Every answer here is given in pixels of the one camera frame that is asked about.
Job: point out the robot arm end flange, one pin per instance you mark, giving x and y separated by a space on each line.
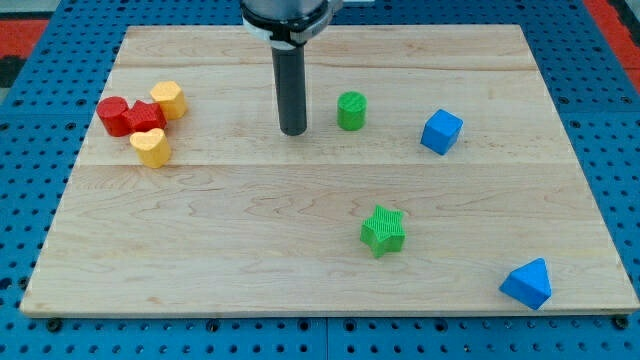
287 24

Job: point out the green star block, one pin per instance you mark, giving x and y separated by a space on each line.
383 231

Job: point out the red star block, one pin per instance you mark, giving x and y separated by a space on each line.
142 117

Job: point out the green cylinder block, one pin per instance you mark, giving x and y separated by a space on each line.
351 110

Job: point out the wooden board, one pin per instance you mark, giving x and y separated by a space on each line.
244 221

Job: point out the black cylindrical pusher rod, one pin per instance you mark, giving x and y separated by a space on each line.
290 83

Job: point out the blue cube block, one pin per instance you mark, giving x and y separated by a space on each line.
441 131

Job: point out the yellow heart block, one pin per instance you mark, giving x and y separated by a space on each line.
152 147

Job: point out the yellow hexagon block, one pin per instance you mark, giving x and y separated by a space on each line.
171 99

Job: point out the red cylinder block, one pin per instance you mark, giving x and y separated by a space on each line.
111 112

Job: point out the blue triangular prism block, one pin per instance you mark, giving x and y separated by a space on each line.
529 284

